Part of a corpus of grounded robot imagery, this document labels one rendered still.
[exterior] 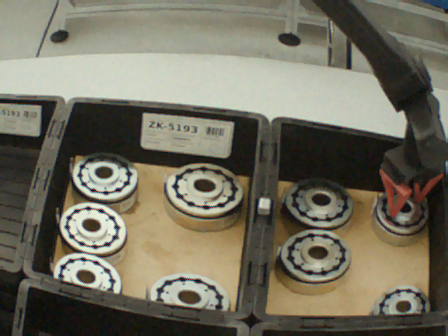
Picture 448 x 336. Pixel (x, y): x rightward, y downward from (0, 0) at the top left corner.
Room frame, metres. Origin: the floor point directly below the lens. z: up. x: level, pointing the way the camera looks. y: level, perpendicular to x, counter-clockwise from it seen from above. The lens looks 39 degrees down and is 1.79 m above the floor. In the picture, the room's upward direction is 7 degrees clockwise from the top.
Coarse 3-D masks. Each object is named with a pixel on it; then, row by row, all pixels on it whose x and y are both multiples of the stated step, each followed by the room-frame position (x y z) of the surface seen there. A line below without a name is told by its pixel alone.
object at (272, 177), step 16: (272, 128) 1.15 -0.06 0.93; (304, 128) 1.17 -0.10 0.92; (320, 128) 1.17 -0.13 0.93; (336, 128) 1.18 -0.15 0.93; (352, 128) 1.18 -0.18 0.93; (272, 144) 1.12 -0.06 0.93; (400, 144) 1.17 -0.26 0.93; (272, 160) 1.09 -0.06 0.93; (272, 176) 1.05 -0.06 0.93; (272, 192) 1.02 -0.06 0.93; (272, 208) 1.00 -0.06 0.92; (272, 224) 0.96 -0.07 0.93; (272, 240) 0.94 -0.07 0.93; (256, 288) 0.85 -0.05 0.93; (256, 304) 0.82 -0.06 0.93; (256, 320) 0.79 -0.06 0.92; (272, 320) 0.79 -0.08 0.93; (288, 320) 0.79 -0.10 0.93; (304, 320) 0.79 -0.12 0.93; (320, 320) 0.79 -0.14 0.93; (336, 320) 0.79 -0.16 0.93; (352, 320) 0.79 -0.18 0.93; (368, 320) 0.79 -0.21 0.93; (384, 320) 0.79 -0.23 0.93; (400, 320) 0.79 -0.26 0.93
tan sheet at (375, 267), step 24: (360, 192) 1.16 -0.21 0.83; (360, 216) 1.11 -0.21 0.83; (360, 240) 1.06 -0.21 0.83; (360, 264) 1.00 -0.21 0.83; (384, 264) 1.00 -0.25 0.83; (408, 264) 1.01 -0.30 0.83; (336, 288) 0.95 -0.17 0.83; (360, 288) 0.95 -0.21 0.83; (384, 288) 0.95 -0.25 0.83; (288, 312) 0.90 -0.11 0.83; (312, 312) 0.90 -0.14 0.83; (336, 312) 0.90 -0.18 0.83; (360, 312) 0.90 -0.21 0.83
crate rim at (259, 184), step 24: (264, 120) 1.17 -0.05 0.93; (264, 144) 1.12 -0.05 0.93; (48, 168) 1.01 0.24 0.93; (264, 168) 1.07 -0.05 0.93; (264, 192) 1.02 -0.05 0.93; (24, 264) 0.81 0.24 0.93; (72, 288) 0.79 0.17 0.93; (192, 312) 0.79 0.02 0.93; (216, 312) 0.80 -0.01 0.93; (240, 312) 0.80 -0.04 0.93
